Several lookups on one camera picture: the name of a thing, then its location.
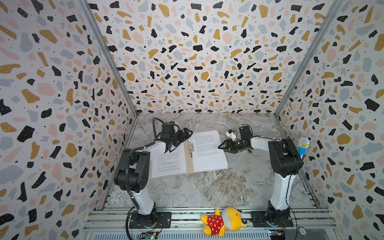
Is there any left green circuit board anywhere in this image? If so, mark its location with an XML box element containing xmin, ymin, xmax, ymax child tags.
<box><xmin>138</xmin><ymin>232</ymin><xmax>159</xmax><ymax>240</ymax></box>

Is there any round white blue badge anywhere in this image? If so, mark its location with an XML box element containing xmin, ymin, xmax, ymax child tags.
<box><xmin>298</xmin><ymin>226</ymin><xmax>307</xmax><ymax>237</ymax></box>

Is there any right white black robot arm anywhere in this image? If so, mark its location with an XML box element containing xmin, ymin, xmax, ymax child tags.
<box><xmin>218</xmin><ymin>125</ymin><xmax>303</xmax><ymax>211</ymax></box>

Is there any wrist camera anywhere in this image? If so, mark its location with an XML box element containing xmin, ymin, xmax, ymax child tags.
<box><xmin>226</xmin><ymin>130</ymin><xmax>237</xmax><ymax>141</ymax></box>
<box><xmin>161</xmin><ymin>121</ymin><xmax>177</xmax><ymax>135</ymax></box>

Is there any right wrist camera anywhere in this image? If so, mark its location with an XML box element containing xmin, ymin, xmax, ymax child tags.
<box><xmin>226</xmin><ymin>130</ymin><xmax>237</xmax><ymax>141</ymax></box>

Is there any text printed paper sheet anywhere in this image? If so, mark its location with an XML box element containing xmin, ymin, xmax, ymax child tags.
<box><xmin>152</xmin><ymin>147</ymin><xmax>187</xmax><ymax>179</ymax></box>

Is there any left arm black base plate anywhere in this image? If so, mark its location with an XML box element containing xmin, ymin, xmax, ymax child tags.
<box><xmin>129</xmin><ymin>212</ymin><xmax>172</xmax><ymax>230</ymax></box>

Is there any silver folder clip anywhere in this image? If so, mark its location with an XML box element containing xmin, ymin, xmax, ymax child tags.
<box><xmin>189</xmin><ymin>139</ymin><xmax>194</xmax><ymax>158</ymax></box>

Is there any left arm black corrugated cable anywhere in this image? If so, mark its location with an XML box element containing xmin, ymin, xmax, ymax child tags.
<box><xmin>124</xmin><ymin>117</ymin><xmax>169</xmax><ymax>240</ymax></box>

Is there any aluminium rail frame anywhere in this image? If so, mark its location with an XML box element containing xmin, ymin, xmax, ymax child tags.
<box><xmin>80</xmin><ymin>207</ymin><xmax>343</xmax><ymax>240</ymax></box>

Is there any right circuit board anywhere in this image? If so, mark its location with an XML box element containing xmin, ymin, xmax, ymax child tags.
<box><xmin>269</xmin><ymin>230</ymin><xmax>286</xmax><ymax>240</ymax></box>

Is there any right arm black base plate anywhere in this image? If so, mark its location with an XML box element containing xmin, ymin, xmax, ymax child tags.
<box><xmin>251</xmin><ymin>209</ymin><xmax>294</xmax><ymax>228</ymax></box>

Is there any blue toy microphone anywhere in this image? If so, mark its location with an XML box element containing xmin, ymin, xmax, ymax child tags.
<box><xmin>297</xmin><ymin>138</ymin><xmax>310</xmax><ymax>160</ymax></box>

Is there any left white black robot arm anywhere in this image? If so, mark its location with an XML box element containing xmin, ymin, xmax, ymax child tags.
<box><xmin>114</xmin><ymin>118</ymin><xmax>193</xmax><ymax>218</ymax></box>

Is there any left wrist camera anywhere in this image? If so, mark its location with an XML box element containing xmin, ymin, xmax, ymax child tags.
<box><xmin>161</xmin><ymin>121</ymin><xmax>177</xmax><ymax>135</ymax></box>

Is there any beige manila folder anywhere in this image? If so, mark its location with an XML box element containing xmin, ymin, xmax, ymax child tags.
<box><xmin>150</xmin><ymin>141</ymin><xmax>195</xmax><ymax>179</ymax></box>

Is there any yellow plush toy red dress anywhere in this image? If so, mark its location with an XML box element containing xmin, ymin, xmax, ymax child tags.
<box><xmin>201</xmin><ymin>207</ymin><xmax>248</xmax><ymax>238</ymax></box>

